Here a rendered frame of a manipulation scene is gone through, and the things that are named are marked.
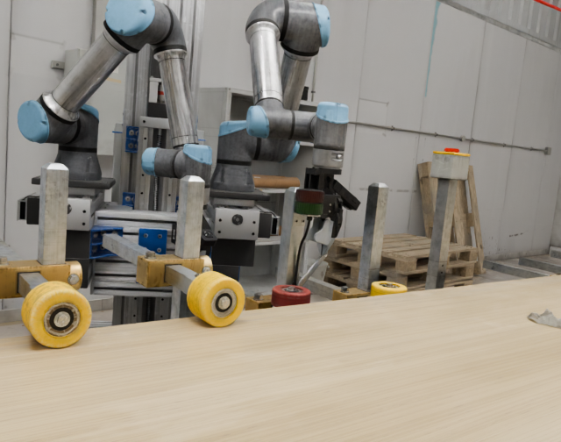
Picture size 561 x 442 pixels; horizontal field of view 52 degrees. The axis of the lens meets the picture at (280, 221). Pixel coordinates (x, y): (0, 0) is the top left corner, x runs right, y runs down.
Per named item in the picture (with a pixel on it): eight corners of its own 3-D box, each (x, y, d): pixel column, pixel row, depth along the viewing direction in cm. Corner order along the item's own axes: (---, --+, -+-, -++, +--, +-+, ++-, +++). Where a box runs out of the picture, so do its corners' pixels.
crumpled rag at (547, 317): (519, 315, 116) (521, 303, 116) (547, 316, 118) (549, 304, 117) (550, 329, 107) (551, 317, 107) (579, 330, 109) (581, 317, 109)
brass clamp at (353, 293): (329, 309, 139) (331, 288, 138) (368, 304, 147) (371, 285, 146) (346, 317, 134) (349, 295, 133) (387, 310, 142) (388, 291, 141)
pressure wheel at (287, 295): (259, 337, 120) (265, 283, 119) (290, 332, 125) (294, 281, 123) (282, 350, 114) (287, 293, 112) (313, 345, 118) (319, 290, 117)
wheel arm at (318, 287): (273, 280, 163) (274, 265, 162) (282, 279, 165) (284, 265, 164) (386, 326, 128) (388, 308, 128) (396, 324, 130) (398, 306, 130)
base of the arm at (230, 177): (207, 186, 198) (209, 157, 197) (251, 188, 201) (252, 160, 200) (210, 189, 183) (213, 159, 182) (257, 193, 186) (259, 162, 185)
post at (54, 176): (30, 439, 99) (40, 161, 93) (51, 434, 101) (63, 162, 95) (35, 448, 96) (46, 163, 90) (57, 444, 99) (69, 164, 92)
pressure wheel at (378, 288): (366, 335, 127) (372, 285, 126) (365, 324, 135) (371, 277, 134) (403, 339, 127) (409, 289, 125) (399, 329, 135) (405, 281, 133)
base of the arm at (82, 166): (55, 174, 187) (56, 144, 186) (103, 178, 191) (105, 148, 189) (46, 177, 173) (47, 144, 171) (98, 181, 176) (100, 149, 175)
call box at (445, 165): (429, 179, 154) (432, 150, 153) (445, 181, 158) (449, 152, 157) (450, 181, 148) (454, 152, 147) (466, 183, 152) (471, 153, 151)
